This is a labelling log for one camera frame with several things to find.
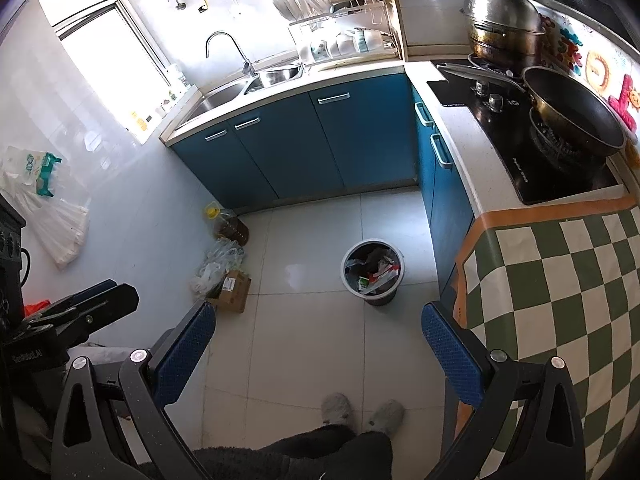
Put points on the black wok pan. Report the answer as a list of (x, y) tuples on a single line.
[(563, 104)]

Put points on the left grey slipper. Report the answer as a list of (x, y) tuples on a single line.
[(336, 410)]

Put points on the window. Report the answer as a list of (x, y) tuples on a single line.
[(122, 64)]

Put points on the cooking oil bottle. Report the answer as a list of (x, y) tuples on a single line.
[(226, 223)]

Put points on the white trash bin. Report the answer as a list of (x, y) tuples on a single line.
[(373, 270)]

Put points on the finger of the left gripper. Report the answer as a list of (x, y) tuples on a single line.
[(76, 324), (78, 297)]

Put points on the stainless steel steamer pot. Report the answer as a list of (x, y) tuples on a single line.
[(505, 32)]

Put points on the plastic bags on floor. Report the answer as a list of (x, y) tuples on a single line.
[(224, 256)]

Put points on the hanging white plastic bags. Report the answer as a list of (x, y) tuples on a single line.
[(53, 203)]

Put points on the colourful wall decorations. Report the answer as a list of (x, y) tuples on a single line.
[(608, 69)]

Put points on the cardboard box on floor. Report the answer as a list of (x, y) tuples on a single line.
[(231, 293)]

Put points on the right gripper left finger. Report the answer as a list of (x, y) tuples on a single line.
[(88, 441)]

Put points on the stainless steel sink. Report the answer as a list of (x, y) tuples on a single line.
[(262, 80)]

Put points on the dish rack with dishes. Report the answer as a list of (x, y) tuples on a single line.
[(341, 31)]

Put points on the blue kitchen cabinets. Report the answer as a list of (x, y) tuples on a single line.
[(368, 133)]

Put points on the green white checkered tablecloth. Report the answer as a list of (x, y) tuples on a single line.
[(563, 280)]

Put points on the chrome faucet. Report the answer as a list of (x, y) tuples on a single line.
[(231, 46)]

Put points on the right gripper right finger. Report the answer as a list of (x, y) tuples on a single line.
[(547, 443)]

